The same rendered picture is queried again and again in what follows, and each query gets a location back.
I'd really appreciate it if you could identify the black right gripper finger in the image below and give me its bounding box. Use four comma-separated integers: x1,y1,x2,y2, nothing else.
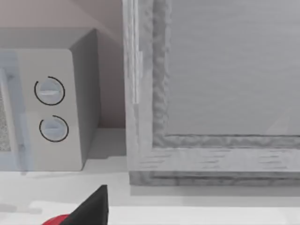
65,184,110,225

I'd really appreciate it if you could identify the pale microwave oven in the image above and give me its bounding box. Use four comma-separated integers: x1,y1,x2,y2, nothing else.
0,28,99,172

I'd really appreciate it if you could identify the pale microwave knob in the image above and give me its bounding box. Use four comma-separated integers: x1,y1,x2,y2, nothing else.
34,75,66,106
39,114,69,143

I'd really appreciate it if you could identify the red round object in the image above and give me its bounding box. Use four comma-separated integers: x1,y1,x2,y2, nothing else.
41,213,71,225

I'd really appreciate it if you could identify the pale blue microwave door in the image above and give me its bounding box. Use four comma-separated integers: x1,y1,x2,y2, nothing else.
0,49,31,176

